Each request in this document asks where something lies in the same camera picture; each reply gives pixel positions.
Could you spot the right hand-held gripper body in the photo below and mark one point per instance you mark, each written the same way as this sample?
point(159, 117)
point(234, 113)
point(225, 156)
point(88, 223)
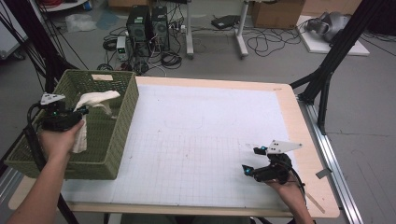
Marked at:
point(274, 172)

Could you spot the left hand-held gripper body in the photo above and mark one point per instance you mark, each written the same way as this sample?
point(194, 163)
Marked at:
point(60, 119)

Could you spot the cream cloth with egg print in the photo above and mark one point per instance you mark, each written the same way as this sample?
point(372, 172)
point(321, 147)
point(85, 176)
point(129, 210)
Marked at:
point(93, 98)

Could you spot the green woven basket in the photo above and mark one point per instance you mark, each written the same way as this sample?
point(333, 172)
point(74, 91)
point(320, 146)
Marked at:
point(102, 146)

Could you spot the person's right hand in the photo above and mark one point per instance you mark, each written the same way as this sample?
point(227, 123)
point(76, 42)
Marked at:
point(291, 188)

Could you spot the person's left hand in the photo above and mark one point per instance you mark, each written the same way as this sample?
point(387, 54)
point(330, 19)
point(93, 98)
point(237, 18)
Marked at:
point(59, 143)

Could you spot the beige basket label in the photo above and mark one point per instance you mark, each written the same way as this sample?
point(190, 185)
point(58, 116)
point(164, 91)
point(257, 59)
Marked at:
point(102, 77)

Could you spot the grey tape piece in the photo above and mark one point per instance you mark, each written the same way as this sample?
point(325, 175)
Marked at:
point(323, 173)

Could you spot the thin wooden stick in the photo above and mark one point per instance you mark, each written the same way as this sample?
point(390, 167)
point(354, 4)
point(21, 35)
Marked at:
point(316, 202)

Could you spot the white grid mat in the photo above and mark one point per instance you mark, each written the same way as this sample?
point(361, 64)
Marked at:
point(202, 140)

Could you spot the white bench power supply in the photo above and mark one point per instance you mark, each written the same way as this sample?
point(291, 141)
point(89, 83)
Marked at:
point(121, 48)

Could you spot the clear plastic bag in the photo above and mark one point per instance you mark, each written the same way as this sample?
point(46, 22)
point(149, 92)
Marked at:
point(80, 22)

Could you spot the blue floor sheet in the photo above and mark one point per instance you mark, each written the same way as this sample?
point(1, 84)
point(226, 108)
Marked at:
point(107, 19)

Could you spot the black computer tower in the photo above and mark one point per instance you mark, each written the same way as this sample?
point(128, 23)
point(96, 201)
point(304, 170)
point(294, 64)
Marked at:
point(160, 28)
point(138, 28)

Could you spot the white desk leg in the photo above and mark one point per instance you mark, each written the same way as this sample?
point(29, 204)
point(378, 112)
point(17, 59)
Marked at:
point(241, 34)
point(189, 31)

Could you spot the white floor board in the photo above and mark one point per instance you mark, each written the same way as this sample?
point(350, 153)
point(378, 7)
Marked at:
point(336, 48)

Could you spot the black flat device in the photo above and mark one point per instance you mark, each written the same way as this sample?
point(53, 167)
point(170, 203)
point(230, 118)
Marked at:
point(225, 21)

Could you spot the brown cardboard box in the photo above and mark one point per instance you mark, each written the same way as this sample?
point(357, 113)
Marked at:
point(277, 14)

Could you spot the grey headset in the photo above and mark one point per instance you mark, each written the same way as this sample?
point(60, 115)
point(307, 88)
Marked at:
point(330, 25)

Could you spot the aluminium rail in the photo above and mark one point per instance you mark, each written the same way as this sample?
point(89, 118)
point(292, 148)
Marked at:
point(336, 174)

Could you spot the black frame stand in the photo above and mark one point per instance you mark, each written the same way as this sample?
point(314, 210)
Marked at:
point(330, 62)
point(40, 46)

